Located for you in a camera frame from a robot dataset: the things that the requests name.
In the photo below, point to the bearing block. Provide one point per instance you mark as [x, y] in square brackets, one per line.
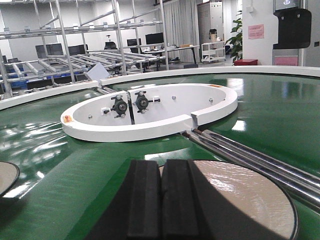
[142, 102]
[120, 106]

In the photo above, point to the white control box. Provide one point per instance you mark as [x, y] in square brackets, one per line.
[97, 72]

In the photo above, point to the black water dispenser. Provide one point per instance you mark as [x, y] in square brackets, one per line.
[294, 28]

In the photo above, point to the green potted plant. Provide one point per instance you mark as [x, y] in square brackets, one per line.
[236, 41]

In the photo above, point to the white rolling cart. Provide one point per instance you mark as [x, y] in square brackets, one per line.
[212, 51]

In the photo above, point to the right bearing block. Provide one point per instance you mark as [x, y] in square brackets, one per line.
[142, 102]

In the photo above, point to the pink wall notice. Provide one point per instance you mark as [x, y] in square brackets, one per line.
[256, 32]

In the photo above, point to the metal roller rack shelving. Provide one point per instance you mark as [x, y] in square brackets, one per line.
[46, 44]

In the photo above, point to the left bearing block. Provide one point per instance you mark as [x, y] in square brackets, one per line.
[120, 106]

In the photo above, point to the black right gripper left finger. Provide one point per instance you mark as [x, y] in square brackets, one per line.
[145, 204]

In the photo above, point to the beige plate black rim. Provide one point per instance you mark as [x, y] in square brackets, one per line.
[9, 174]
[237, 203]

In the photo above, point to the red fire extinguisher box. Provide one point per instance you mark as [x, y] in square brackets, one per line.
[246, 62]

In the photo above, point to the white outer conveyor rim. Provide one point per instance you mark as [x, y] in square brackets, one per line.
[296, 71]

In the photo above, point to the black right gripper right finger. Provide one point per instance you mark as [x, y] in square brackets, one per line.
[181, 216]

